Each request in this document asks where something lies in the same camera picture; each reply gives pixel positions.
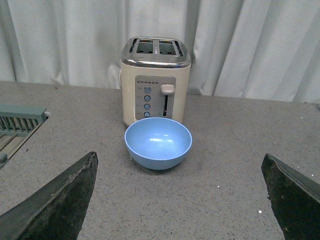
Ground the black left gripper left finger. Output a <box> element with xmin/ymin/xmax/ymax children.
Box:
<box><xmin>0</xmin><ymin>151</ymin><xmax>98</xmax><ymax>240</ymax></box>

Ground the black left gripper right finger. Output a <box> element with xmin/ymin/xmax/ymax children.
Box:
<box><xmin>261</xmin><ymin>153</ymin><xmax>320</xmax><ymax>240</ymax></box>

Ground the blue bowl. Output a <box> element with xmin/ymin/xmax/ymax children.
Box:
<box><xmin>124</xmin><ymin>117</ymin><xmax>193</xmax><ymax>170</ymax></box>

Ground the green dish rack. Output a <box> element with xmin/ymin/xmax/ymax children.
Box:
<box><xmin>0</xmin><ymin>103</ymin><xmax>51</xmax><ymax>168</ymax></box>

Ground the white curtain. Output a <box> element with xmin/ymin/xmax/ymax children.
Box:
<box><xmin>0</xmin><ymin>0</ymin><xmax>320</xmax><ymax>104</ymax></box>

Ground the cream two-slot toaster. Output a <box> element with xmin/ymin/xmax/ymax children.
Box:
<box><xmin>119</xmin><ymin>36</ymin><xmax>192</xmax><ymax>126</ymax></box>

